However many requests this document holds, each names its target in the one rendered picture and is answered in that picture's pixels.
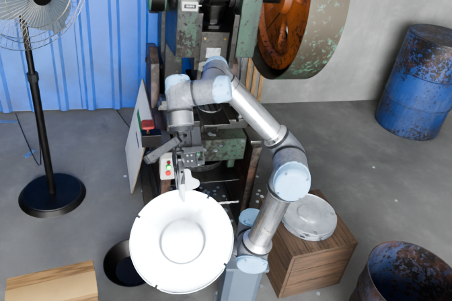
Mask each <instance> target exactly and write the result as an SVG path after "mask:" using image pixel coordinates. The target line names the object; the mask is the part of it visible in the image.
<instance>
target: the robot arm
mask: <svg viewBox="0 0 452 301"><path fill-rule="evenodd" d="M165 96H166V104H167V120H168V127H169V133H170V134H177V136H175V137H173V138H172V139H170V140H169V141H167V142H166V143H164V144H163V145H161V146H159V147H158V148H156V149H155V150H150V151H148V152H147V153H146V154H145V156H144V157H143V159H144V161H145V162H146V164H150V163H151V164H152V163H155V162H156V161H157V160H158V158H159V157H160V156H161V155H164V154H165V153H166V152H168V151H170V150H172V165H173V168H174V177H175V182H176V189H177V190H179V197H180V199H181V200H182V201H183V202H185V197H186V194H185V192H187V191H190V190H191V189H194V188H197V187H198V186H199V185H200V182H199V180H197V179H195V178H193V177H192V176H191V172H190V170H189V169H190V168H195V167H200V166H201V165H204V164H205V162H204V149H203V146H202V143H201V135H200V127H194V126H193V125H194V116H193V108H192V106H196V105H205V104H210V103H221V102H223V101H227V102H228V103H229V104H230V105H231V106H232V107H233V108H234V109H235V110H236V111H237V112H238V113H239V114H240V115H241V116H242V117H243V118H244V120H245V121H246V122H247V123H248V124H249V125H250V126H251V127H252V128H253V129H254V130H255V131H256V132H257V133H258V134H259V135H260V136H261V137H262V138H263V139H264V144H265V145H266V146H267V147H268V149H269V150H270V152H271V155H272V164H273V170H272V174H271V176H270V178H269V180H268V183H267V189H268V193H267V195H266V197H265V199H264V202H263V204H262V206H261V208H260V209H259V210H258V209H255V208H248V209H245V210H243V211H242V212H241V214H240V216H239V222H238V226H237V232H236V236H235V237H234V238H233V249H232V253H231V258H232V259H233V260H234V261H235V262H236V263H237V267H238V268H239V269H240V270H241V271H243V272H246V273H261V272H263V271H264V270H265V269H266V268H267V264H268V263H267V256H268V254H269V252H270V250H271V248H272V241H271V240H272V238H273V236H274V234H275V232H276V230H277V228H278V226H279V224H280V222H281V220H282V219H283V217H284V215H285V213H286V211H287V209H288V207H289V205H290V203H291V202H295V201H297V200H298V199H299V198H303V197H304V196H305V195H306V194H307V192H308V191H309V188H310V185H311V175H310V172H309V168H308V164H307V157H306V153H305V150H304V148H303V147H302V145H301V143H300V142H299V141H298V140H297V139H296V138H295V137H294V135H293V134H292V133H291V132H290V131H289V130H288V128H287V127H286V126H284V125H280V124H279V123H278V122H277V121H276V120H275V119H274V118H273V117H272V116H271V115H270V114H269V112H268V111H267V110H266V109H265V108H264V107H263V106H262V104H261V103H260V102H259V101H258V100H257V99H256V98H255V97H254V96H253V95H252V94H251V93H250V92H249V91H248V90H247V89H246V87H245V86H244V85H243V84H242V83H241V82H240V81H239V79H238V78H237V77H236V76H235V75H234V74H233V73H232V72H231V71H230V70H229V69H228V64H227V61H226V60H225V59H224V58H223V57H222V56H212V57H210V58H208V60H207V61H206V62H205V65H204V68H203V73H202V78H201V79H197V80H193V81H191V80H190V78H189V76H188V75H184V74H180V75H178V74H176V75H170V76H168V77H167V78H166V80H165ZM184 135H185V137H184ZM200 151H202V157H203V161H202V158H200ZM185 168H187V169H185Z"/></svg>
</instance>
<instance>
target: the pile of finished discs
mask: <svg viewBox="0 0 452 301"><path fill-rule="evenodd" d="M282 223H284V226H285V227H286V228H287V230H288V231H290V232H291V233H292V234H294V235H295V236H297V237H299V238H301V239H305V240H308V241H320V239H321V240H324V239H327V238H328V237H330V236H331V235H332V234H333V232H334V230H335V228H336V224H337V215H336V214H335V211H334V209H333V207H331V205H329V203H327V202H326V201H325V200H323V199H321V198H319V197H317V196H315V195H312V194H308V193H307V194H306V195H305V196H304V197H303V198H299V199H298V200H297V201H295V202H291V203H290V205H289V207H288V209H287V211H286V213H285V215H284V217H283V218H282Z"/></svg>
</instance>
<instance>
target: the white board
mask: <svg viewBox="0 0 452 301"><path fill-rule="evenodd" d="M142 120H153V114H152V111H151V106H150V103H149V98H148V95H147V89H146V86H145V81H144V79H142V80H141V86H140V89H139V94H138V97H137V102H136V105H135V110H134V114H133V118H132V122H131V125H130V130H129V133H128V138H127V142H126V146H125V151H126V161H127V167H128V176H129V182H130V192H131V194H133V192H134V188H135V184H136V181H137V177H138V174H139V169H140V167H141V162H142V160H143V155H144V152H145V148H142V144H141V130H143V129H142V126H141V121H142Z"/></svg>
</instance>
